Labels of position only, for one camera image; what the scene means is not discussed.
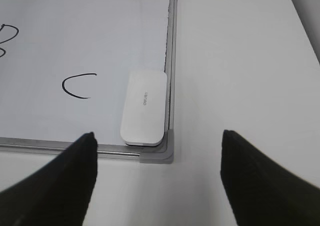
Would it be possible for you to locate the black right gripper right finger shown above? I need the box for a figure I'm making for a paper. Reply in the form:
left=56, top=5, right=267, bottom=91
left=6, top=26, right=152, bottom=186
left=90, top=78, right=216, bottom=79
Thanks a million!
left=220, top=130, right=320, bottom=226

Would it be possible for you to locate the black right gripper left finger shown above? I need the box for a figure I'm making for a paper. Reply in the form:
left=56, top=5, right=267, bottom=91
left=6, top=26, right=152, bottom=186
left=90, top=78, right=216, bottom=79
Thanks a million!
left=0, top=132, right=98, bottom=226

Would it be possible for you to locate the white rectangular board eraser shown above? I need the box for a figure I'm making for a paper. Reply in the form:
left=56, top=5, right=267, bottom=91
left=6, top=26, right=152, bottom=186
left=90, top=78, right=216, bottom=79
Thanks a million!
left=120, top=70, right=168, bottom=147

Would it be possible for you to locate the white board with aluminium frame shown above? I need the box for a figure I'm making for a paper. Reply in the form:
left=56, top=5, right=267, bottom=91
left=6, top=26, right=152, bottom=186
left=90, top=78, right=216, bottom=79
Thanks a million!
left=0, top=0, right=178, bottom=164

